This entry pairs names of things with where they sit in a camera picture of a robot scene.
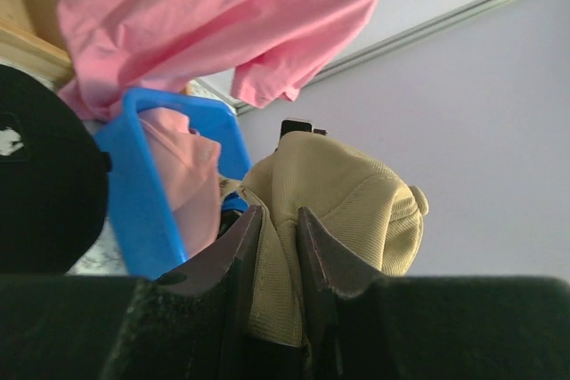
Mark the pink cap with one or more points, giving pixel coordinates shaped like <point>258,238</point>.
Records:
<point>187,163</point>

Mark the black MLB cap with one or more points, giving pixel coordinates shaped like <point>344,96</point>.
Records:
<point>54,179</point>

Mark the pink t-shirt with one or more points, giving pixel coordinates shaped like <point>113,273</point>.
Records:
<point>214,28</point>

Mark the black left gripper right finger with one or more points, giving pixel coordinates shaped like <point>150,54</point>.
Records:
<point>362,324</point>

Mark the beige corduroy cap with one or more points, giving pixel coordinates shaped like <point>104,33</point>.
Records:
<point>362,202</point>

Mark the wooden clothes rack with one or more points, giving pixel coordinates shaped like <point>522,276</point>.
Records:
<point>31,19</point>

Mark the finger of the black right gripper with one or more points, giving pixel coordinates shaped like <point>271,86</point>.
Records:
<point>291,125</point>

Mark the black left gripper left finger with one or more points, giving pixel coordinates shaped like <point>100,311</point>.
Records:
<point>188,324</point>

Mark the blue plastic bin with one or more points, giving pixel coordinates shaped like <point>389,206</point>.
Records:
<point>150,241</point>

